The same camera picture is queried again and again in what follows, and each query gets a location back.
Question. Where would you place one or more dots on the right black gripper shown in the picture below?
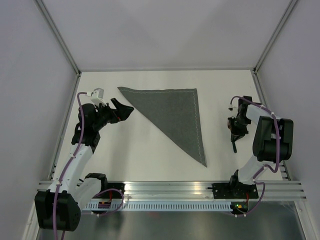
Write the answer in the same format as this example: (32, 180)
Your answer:
(236, 134)

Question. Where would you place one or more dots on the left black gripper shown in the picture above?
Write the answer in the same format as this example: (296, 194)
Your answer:
(121, 114)

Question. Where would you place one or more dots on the gold fork green handle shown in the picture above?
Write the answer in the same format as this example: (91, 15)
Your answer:
(233, 141)

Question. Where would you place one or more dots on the grey cloth napkin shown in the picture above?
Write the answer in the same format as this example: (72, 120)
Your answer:
(175, 112)

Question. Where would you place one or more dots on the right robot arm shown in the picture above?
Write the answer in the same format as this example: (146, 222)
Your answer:
(272, 143)

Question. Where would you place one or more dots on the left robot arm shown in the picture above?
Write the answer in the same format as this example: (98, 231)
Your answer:
(59, 207)

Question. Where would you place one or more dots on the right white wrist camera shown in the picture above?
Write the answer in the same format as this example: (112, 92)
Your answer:
(233, 111)

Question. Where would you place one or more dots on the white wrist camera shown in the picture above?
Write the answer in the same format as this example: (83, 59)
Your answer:
(96, 96)
(233, 111)

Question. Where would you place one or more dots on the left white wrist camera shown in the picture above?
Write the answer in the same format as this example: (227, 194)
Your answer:
(96, 96)

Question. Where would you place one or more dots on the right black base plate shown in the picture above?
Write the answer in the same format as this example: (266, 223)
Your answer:
(225, 191)

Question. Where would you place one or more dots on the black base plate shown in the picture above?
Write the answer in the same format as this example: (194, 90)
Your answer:
(225, 191)
(115, 189)

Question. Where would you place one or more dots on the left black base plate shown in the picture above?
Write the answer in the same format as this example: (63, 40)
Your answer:
(115, 189)

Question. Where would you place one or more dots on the white slotted cable duct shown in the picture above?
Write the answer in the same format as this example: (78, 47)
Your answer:
(160, 206)

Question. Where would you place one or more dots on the left aluminium frame post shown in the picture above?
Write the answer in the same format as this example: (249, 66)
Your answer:
(57, 35)

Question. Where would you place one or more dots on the aluminium frame post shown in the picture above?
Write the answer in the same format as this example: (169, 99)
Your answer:
(57, 35)
(275, 34)

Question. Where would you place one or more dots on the aluminium front rail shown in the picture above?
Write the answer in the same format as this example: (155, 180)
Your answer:
(203, 191)

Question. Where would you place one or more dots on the right aluminium frame post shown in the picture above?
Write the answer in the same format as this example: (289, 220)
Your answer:
(275, 34)

